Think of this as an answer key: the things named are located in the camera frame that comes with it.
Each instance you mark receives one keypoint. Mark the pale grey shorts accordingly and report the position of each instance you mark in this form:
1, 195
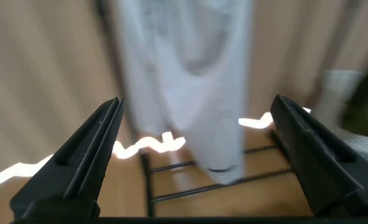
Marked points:
196, 109

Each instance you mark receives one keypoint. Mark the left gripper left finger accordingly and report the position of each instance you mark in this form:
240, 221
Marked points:
69, 180

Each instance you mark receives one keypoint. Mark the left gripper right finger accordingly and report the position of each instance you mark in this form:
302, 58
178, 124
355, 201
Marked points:
327, 174

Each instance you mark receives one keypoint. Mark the black clothes rack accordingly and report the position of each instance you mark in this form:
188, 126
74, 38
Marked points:
147, 186

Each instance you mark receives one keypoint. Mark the green printed garment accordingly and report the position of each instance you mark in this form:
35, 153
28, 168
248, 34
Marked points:
367, 109

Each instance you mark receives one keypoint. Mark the beige curtain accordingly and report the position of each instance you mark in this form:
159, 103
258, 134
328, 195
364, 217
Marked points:
31, 93

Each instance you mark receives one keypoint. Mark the white laundry basket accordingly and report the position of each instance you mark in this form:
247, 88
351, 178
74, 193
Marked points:
336, 93

